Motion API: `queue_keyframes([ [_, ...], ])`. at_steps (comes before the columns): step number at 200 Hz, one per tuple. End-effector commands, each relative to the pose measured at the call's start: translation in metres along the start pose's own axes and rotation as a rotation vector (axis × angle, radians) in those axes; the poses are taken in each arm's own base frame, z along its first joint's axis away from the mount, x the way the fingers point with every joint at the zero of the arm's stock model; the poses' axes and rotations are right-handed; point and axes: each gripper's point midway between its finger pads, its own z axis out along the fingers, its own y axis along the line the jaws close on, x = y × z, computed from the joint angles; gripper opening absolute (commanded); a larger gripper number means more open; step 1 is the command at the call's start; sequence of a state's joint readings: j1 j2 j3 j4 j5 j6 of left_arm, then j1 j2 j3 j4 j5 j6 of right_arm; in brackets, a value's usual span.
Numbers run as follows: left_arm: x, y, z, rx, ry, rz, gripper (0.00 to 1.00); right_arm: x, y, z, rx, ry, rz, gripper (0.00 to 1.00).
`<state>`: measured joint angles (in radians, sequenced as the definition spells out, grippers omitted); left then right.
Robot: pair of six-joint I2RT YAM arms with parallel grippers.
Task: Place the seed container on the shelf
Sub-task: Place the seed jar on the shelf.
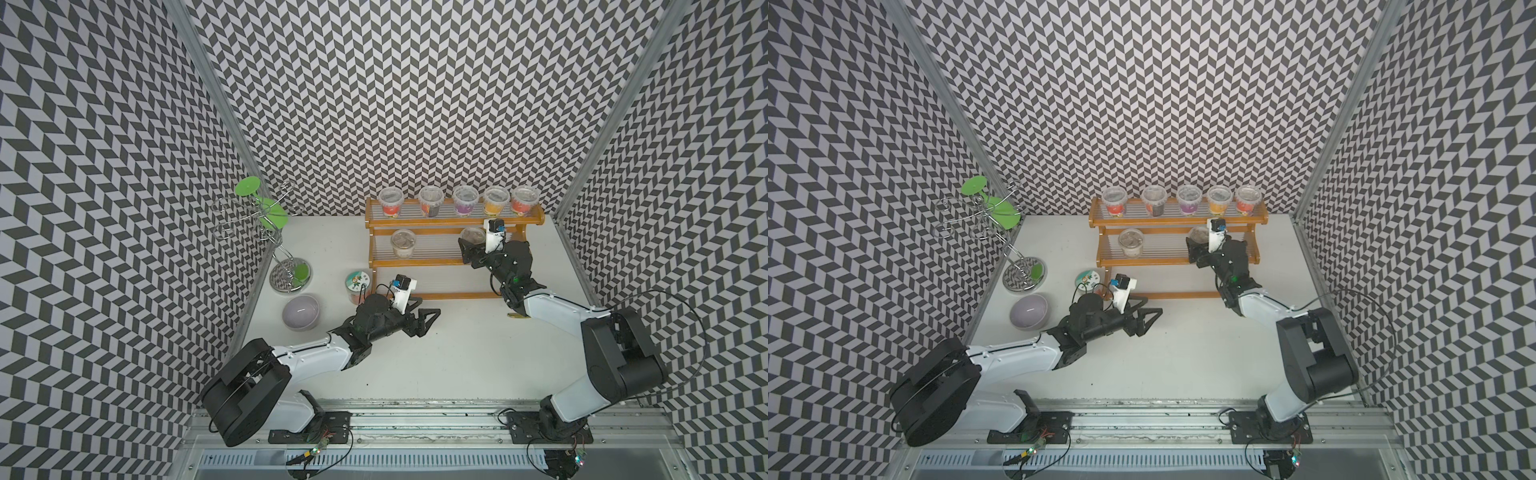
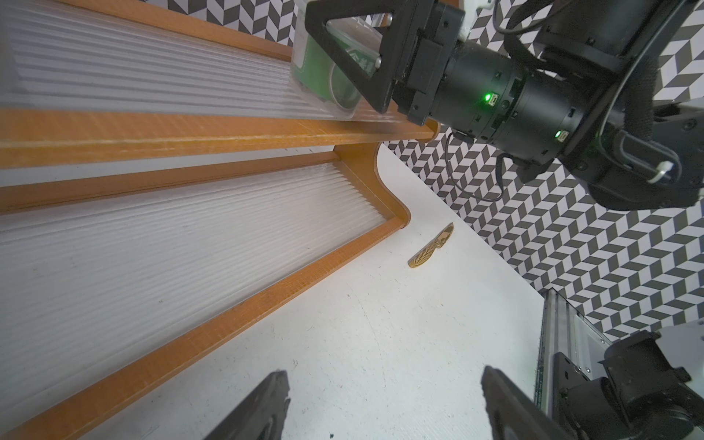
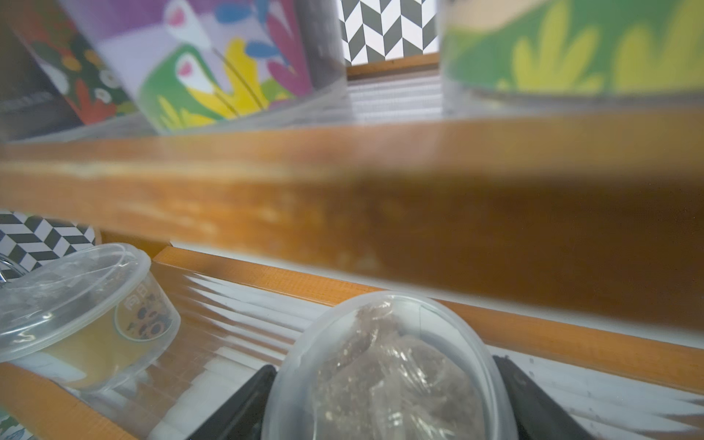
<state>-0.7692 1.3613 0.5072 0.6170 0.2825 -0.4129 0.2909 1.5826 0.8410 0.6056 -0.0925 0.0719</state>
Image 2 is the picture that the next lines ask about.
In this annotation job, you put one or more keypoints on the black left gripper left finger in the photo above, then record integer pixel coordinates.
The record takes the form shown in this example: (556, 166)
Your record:
(261, 415)

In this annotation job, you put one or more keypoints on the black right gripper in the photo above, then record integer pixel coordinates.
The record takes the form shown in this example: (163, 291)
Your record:
(426, 65)

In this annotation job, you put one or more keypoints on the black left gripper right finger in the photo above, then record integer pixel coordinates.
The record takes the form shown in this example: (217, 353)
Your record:
(512, 415)

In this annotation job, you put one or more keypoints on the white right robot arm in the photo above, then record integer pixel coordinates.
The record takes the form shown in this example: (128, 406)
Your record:
(575, 83)

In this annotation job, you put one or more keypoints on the orange three-tier wooden shelf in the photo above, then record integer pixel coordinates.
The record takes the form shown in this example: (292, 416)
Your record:
(110, 286)

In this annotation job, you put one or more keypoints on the golden patterned knife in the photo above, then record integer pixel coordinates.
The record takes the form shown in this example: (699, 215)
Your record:
(427, 251)

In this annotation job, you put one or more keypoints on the metal base rail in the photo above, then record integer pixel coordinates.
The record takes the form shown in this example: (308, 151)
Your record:
(646, 386)

